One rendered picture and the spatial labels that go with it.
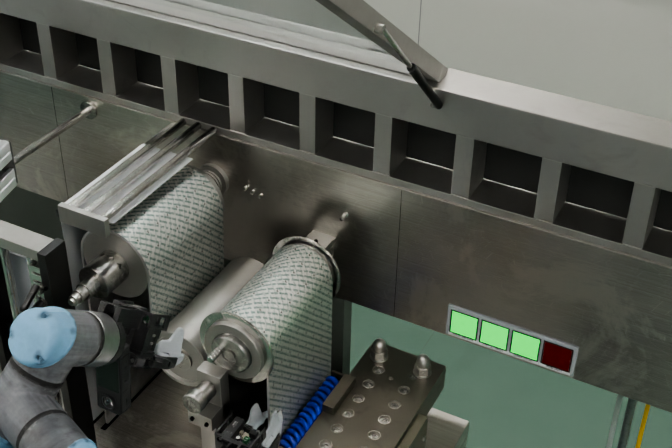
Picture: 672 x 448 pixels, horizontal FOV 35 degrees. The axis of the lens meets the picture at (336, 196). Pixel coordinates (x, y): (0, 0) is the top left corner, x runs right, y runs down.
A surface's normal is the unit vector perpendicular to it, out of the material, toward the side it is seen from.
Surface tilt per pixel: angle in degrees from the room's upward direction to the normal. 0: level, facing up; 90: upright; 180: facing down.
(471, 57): 90
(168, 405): 0
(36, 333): 50
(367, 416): 0
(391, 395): 0
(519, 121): 90
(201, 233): 92
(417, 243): 90
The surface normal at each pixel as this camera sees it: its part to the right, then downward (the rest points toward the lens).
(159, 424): 0.02, -0.83
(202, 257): 0.89, 0.30
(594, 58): -0.46, 0.49
